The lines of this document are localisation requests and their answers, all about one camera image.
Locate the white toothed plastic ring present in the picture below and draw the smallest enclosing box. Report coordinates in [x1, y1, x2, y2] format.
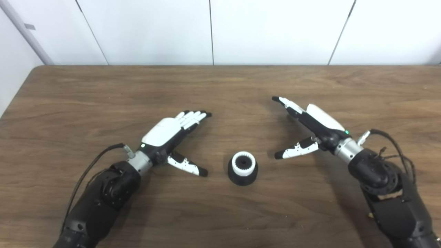
[232, 151, 257, 177]

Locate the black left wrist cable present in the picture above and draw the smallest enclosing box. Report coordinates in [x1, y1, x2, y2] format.
[60, 143, 135, 235]

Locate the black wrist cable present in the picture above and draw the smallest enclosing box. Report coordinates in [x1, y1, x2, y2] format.
[60, 143, 135, 235]
[357, 129, 417, 185]

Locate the grey wall corner post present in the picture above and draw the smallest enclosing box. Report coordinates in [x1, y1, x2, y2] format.
[0, 0, 55, 65]

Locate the white and black left hand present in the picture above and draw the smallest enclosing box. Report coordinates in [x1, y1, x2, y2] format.
[138, 110, 213, 177]

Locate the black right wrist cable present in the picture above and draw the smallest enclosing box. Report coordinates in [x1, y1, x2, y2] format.
[357, 129, 417, 185]

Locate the round black plastic part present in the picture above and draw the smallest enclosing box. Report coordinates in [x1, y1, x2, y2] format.
[227, 152, 259, 187]

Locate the white and black right hand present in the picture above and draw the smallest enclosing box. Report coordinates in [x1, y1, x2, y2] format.
[271, 96, 352, 160]

